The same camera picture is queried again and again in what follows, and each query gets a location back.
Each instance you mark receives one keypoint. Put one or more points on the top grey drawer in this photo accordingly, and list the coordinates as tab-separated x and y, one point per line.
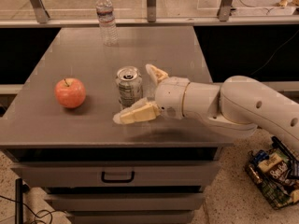
93	174

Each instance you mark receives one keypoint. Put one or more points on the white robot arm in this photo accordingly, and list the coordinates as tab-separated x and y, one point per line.
235	108

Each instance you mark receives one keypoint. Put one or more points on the bottom grey drawer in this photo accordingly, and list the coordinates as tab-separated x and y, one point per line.
137	217

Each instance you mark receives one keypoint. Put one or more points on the black stand pole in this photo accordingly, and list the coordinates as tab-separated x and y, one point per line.
19	201

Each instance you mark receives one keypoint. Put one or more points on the silver 7up soda can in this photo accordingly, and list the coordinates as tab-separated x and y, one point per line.
129	84

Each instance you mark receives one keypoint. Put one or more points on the clear plastic water bottle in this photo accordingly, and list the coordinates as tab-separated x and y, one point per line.
106	18

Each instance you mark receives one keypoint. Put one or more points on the grey drawer cabinet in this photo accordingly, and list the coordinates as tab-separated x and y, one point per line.
36	128

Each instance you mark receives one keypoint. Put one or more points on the grey drawer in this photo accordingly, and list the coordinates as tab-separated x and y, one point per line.
93	174
137	217
126	201

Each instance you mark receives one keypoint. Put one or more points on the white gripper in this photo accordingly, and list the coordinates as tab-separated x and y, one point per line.
170	94

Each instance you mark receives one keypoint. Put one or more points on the black drawer handle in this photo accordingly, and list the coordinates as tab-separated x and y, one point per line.
117	178

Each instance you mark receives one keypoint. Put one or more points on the red apple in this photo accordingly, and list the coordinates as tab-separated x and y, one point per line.
70	92

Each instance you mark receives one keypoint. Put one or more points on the snack bag in basket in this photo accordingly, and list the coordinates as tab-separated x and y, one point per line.
276	168

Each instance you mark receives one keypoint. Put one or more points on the middle grey drawer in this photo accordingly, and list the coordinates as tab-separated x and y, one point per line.
126	201

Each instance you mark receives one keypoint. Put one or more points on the metal window railing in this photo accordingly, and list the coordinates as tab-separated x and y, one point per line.
147	12

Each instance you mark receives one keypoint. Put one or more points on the black wire snack basket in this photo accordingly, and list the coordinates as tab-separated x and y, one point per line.
277	195

